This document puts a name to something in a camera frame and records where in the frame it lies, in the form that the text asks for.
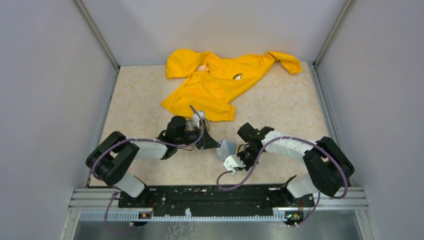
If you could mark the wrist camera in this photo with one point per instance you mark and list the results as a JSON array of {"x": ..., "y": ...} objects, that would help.
[
  {"x": 234, "y": 164},
  {"x": 197, "y": 118}
]

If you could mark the aluminium frame rail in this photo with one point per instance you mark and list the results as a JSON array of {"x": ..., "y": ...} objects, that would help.
[{"x": 98, "y": 204}]

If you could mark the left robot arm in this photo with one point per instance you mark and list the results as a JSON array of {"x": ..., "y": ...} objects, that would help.
[{"x": 111, "y": 160}]

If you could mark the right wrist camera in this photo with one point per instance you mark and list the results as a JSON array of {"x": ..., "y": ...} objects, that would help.
[{"x": 234, "y": 164}]

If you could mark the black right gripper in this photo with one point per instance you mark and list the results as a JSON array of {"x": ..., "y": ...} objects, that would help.
[{"x": 248, "y": 165}]

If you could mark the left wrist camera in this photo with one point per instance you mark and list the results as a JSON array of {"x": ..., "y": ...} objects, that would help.
[{"x": 197, "y": 118}]

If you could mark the yellow jacket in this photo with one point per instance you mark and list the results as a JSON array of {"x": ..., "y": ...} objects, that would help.
[{"x": 211, "y": 83}]

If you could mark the beige card holder wallet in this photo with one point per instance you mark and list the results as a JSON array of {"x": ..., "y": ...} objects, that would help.
[{"x": 226, "y": 148}]

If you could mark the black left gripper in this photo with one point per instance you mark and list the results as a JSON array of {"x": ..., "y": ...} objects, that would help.
[{"x": 207, "y": 141}]

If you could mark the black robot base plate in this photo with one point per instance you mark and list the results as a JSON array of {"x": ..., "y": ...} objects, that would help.
[{"x": 209, "y": 202}]

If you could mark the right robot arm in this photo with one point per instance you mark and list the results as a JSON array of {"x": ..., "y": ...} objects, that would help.
[{"x": 328, "y": 168}]

